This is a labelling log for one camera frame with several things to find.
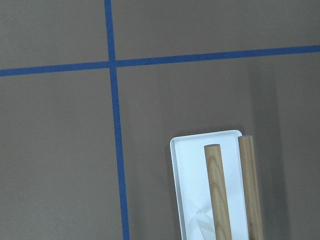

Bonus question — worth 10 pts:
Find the white rectangular tray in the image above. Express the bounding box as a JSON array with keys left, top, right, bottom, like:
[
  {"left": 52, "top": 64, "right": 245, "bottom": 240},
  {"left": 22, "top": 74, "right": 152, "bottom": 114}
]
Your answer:
[{"left": 170, "top": 129, "right": 249, "bottom": 240}]

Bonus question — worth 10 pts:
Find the wooden rack rod near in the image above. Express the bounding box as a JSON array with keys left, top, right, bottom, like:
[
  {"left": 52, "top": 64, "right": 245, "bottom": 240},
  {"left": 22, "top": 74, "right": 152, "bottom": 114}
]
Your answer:
[{"left": 204, "top": 144, "right": 232, "bottom": 240}]

